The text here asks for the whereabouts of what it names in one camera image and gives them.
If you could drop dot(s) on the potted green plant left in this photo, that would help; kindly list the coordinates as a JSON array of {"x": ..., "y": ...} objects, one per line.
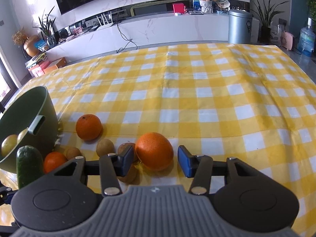
[{"x": 46, "y": 28}]

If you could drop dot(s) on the pink small heater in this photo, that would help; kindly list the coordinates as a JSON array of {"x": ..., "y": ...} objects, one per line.
[{"x": 287, "y": 40}]

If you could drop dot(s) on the white marble tv cabinet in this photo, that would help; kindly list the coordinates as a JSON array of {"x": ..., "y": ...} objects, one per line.
[{"x": 143, "y": 32}]

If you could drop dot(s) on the red box on cabinet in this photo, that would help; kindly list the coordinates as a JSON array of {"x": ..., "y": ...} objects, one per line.
[{"x": 178, "y": 8}]

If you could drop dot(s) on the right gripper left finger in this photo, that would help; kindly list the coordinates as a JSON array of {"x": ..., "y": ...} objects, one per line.
[{"x": 109, "y": 167}]

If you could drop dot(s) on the large orange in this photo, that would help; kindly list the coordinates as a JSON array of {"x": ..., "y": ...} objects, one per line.
[{"x": 154, "y": 151}]

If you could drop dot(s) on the orange cardboard box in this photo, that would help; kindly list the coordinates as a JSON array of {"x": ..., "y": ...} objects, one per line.
[{"x": 57, "y": 64}]

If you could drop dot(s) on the teddy bear toy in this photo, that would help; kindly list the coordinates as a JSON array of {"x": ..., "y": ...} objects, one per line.
[{"x": 207, "y": 6}]

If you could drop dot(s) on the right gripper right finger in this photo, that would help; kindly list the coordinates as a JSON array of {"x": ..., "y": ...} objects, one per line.
[{"x": 200, "y": 168}]

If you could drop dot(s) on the white wifi router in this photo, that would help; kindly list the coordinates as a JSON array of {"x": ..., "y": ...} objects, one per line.
[{"x": 105, "y": 21}]

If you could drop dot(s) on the green cucumber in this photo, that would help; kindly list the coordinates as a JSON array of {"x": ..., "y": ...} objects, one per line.
[{"x": 29, "y": 164}]

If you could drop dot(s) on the yellow checkered tablecloth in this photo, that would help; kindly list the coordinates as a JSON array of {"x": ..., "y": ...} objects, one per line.
[{"x": 248, "y": 105}]

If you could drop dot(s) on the tall potted plant right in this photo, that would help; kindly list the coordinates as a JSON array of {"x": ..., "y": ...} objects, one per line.
[{"x": 266, "y": 12}]

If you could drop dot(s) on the small orange mandarin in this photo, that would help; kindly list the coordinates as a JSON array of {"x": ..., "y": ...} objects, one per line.
[{"x": 88, "y": 127}]

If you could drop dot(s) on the pink red box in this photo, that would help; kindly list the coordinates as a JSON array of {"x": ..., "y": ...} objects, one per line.
[{"x": 38, "y": 69}]

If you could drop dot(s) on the green plastic bowl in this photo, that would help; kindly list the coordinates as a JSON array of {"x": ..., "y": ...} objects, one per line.
[{"x": 34, "y": 111}]

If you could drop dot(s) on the yellow green pear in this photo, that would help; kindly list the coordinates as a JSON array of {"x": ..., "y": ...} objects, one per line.
[{"x": 8, "y": 144}]

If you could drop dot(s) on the copper vase with dried flowers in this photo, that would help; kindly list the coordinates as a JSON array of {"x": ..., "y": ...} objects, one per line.
[{"x": 27, "y": 42}]

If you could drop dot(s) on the brown kiwi fruit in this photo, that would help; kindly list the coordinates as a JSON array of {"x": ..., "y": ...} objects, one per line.
[{"x": 104, "y": 147}]

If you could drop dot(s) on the silver trash can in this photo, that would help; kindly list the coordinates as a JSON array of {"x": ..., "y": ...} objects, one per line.
[{"x": 240, "y": 26}]

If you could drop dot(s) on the water bottle jug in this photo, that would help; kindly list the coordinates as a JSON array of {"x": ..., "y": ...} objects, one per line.
[{"x": 307, "y": 39}]

